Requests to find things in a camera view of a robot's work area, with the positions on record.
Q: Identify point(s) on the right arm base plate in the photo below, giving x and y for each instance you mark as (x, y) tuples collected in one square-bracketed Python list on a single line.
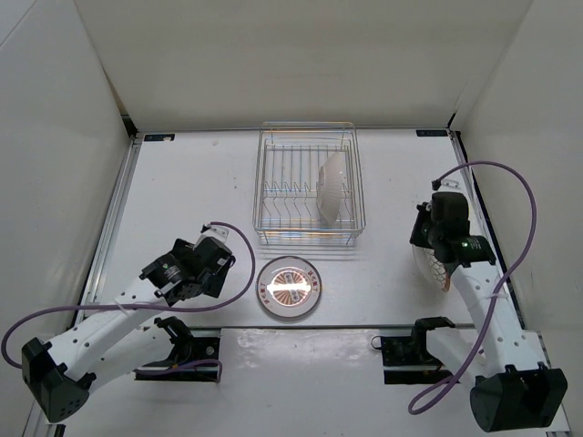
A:
[(404, 366)]

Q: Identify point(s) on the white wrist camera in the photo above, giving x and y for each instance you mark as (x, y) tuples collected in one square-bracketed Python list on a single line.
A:
[(444, 183), (208, 230)]

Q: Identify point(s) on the left blue table label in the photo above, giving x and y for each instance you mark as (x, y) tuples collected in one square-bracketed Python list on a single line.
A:
[(159, 138)]

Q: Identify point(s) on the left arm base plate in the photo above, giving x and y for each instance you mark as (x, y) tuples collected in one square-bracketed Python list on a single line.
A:
[(197, 361)]

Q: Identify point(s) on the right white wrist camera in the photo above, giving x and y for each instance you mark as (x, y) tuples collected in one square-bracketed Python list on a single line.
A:
[(444, 183)]

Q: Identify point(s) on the right blue table label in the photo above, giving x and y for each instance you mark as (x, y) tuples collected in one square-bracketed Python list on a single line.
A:
[(431, 133)]

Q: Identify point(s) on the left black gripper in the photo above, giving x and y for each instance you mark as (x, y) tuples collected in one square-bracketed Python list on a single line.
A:
[(215, 280)]

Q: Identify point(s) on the white ribbed plate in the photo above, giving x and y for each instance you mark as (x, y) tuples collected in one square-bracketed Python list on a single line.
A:
[(330, 188)]

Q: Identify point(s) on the metal wire dish rack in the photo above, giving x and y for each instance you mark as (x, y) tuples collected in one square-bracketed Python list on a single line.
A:
[(289, 158)]

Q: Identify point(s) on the plain white plate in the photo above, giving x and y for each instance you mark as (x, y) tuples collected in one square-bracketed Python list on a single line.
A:
[(431, 268)]

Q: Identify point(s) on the orange patterned round plate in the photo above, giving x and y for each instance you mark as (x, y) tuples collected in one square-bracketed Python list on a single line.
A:
[(289, 288)]

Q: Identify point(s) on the blue table label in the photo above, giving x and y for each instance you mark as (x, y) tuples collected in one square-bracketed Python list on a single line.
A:
[(431, 133), (159, 138)]

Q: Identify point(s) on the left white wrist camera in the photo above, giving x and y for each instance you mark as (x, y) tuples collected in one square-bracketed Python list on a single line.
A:
[(208, 230)]

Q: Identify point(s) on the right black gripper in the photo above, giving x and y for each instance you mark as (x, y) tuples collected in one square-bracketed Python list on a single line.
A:
[(424, 212)]

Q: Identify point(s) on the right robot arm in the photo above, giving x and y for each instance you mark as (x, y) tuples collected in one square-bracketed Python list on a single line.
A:
[(510, 386)]

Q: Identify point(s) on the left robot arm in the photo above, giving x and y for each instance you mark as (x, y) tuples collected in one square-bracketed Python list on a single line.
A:
[(62, 372)]

